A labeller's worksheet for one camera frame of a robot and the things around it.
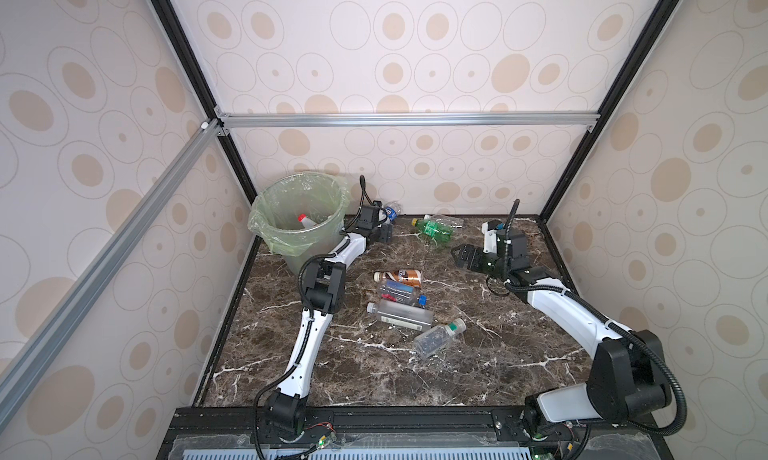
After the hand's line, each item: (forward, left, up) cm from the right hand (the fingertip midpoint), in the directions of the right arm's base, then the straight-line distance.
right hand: (465, 251), depth 87 cm
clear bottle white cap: (+27, -2, -15) cm, 31 cm away
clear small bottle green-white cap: (-20, +9, -17) cm, 28 cm away
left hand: (+26, +22, -12) cm, 36 cm away
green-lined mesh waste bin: (+13, +58, +3) cm, 60 cm away
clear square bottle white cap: (-12, +19, -16) cm, 27 cm away
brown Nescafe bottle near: (-1, +16, -12) cm, 20 cm away
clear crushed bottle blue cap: (-2, +22, -17) cm, 28 cm away
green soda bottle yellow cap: (+21, +6, -13) cm, 25 cm away
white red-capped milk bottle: (+18, +51, -5) cm, 54 cm away
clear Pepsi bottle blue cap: (+33, +21, -14) cm, 41 cm away
